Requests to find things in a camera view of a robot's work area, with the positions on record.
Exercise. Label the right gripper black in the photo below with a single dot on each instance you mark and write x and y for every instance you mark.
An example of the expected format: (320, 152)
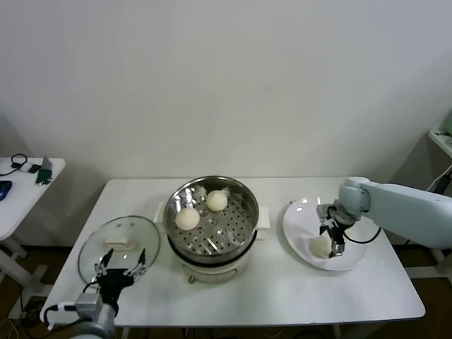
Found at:
(337, 227)

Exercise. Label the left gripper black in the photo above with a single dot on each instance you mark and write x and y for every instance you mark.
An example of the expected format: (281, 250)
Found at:
(114, 280)

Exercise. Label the white steamed baozi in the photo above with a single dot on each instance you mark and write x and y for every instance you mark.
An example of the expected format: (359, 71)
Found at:
(216, 200)
(319, 247)
(187, 218)

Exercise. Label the glass pot lid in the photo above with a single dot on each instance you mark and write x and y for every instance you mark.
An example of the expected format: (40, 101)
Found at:
(134, 226)

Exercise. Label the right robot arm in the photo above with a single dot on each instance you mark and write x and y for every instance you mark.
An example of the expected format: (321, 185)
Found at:
(388, 208)

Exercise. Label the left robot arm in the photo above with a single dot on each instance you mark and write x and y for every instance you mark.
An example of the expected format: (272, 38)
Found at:
(99, 325)

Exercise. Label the stainless steel steamer basket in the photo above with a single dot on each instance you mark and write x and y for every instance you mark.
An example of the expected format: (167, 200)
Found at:
(226, 240)

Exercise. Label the white round plate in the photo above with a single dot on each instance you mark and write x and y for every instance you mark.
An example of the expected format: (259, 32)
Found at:
(300, 219)

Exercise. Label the white electric pot base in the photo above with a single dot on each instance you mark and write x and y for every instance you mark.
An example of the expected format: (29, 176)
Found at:
(212, 272)

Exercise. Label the white side table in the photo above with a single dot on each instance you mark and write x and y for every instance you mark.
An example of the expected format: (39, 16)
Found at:
(24, 212)

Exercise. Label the green object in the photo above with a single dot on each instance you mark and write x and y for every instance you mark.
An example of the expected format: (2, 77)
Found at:
(44, 176)

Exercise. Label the grey upright card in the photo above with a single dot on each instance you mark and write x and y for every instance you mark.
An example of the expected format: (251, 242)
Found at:
(47, 163)

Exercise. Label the small black device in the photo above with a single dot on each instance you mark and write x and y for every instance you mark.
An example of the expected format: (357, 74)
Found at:
(34, 168)

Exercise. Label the blue object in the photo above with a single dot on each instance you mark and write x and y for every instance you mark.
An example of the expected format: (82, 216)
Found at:
(4, 189)

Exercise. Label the pale green appliance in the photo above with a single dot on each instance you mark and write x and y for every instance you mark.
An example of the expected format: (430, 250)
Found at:
(447, 123)

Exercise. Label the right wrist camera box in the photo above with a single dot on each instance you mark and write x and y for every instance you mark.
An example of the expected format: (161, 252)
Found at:
(323, 212)

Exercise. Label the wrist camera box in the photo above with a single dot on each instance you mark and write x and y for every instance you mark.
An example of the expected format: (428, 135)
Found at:
(88, 304)
(323, 212)

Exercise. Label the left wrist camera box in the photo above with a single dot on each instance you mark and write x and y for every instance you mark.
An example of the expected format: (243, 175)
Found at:
(88, 304)

